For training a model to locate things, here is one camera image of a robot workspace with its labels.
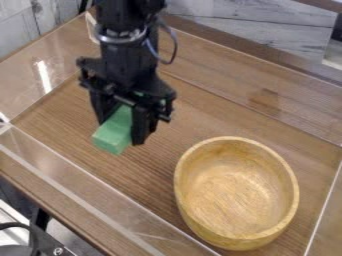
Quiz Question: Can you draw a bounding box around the black cable lower left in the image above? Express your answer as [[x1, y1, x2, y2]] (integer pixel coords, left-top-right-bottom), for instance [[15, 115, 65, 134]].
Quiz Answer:
[[0, 221, 45, 256]]

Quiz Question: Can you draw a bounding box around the green rectangular block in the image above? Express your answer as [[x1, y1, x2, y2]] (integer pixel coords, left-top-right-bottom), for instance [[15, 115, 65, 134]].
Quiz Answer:
[[92, 106, 132, 155]]

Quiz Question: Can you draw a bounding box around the black table leg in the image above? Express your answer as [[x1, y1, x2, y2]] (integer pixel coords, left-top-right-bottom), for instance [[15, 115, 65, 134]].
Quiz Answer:
[[32, 208, 50, 231]]

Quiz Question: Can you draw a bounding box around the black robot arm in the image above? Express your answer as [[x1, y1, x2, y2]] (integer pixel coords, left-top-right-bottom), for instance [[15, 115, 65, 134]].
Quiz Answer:
[[76, 0, 176, 145]]

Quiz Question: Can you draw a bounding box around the brown wooden bowl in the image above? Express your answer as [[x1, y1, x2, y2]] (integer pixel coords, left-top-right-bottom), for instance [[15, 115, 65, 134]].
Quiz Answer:
[[173, 136, 299, 251]]

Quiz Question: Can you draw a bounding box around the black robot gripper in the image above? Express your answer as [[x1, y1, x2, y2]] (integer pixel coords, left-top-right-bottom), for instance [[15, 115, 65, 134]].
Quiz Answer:
[[76, 24, 177, 146]]

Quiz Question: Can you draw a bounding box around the clear acrylic tray wall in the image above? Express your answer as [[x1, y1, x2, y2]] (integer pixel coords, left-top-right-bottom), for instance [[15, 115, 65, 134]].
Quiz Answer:
[[0, 122, 219, 256]]

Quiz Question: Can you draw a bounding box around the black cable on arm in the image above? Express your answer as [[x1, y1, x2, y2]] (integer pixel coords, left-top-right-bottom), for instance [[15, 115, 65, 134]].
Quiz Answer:
[[144, 18, 178, 66]]

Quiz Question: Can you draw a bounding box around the clear acrylic corner bracket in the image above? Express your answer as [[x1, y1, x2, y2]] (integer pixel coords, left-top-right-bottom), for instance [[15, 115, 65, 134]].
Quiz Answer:
[[84, 12, 98, 45]]

